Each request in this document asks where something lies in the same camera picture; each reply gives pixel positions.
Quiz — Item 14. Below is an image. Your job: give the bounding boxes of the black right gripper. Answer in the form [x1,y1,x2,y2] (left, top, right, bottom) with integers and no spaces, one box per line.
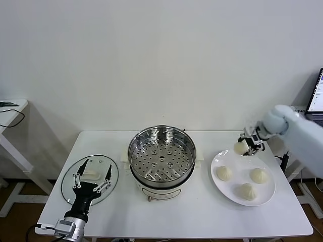
[237,127,268,156]

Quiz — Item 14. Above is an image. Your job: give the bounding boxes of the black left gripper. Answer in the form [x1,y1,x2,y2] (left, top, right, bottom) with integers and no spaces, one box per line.
[64,158,113,223]

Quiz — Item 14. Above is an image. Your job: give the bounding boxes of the white steamed baozi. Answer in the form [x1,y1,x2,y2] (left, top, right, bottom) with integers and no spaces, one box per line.
[233,141,249,155]
[216,165,233,182]
[249,168,270,184]
[237,183,258,201]

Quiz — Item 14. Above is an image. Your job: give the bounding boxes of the round glass lid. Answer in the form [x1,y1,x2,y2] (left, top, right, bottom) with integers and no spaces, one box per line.
[61,154,119,204]

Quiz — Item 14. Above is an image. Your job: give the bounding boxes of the steel steamer basket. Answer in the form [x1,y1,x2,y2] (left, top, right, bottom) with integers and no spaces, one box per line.
[127,125,197,186]

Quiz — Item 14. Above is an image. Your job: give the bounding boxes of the white round plate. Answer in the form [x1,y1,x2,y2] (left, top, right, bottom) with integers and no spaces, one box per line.
[210,149,276,207]

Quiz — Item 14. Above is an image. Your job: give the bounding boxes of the white side table with laptop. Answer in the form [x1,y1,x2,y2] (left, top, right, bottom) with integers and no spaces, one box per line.
[287,105,323,218]

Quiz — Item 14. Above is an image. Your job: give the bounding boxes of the white electric cooker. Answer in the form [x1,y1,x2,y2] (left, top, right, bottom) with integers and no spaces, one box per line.
[120,146,204,203]

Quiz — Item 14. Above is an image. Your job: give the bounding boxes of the grey open laptop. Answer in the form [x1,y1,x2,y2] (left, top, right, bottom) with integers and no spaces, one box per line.
[304,67,323,127]

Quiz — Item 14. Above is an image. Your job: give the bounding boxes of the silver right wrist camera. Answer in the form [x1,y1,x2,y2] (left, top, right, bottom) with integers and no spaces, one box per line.
[242,126,257,137]

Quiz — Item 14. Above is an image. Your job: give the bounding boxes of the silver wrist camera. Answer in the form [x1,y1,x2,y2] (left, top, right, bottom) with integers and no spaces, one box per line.
[54,219,77,237]
[242,126,257,137]

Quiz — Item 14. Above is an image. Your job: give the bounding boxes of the black charger cable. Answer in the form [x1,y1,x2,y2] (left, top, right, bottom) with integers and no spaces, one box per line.
[275,150,290,174]

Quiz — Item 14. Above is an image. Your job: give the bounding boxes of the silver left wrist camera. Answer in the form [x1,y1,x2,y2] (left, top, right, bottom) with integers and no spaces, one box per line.
[54,219,77,237]

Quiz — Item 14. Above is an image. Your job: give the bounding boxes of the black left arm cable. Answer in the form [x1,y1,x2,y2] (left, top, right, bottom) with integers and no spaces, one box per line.
[27,223,59,240]

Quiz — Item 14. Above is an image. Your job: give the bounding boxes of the thin black looped cable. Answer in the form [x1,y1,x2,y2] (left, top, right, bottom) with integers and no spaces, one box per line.
[0,108,25,128]

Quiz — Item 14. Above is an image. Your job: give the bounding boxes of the white side table with cable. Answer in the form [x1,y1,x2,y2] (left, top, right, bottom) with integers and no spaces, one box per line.
[0,98,55,218]

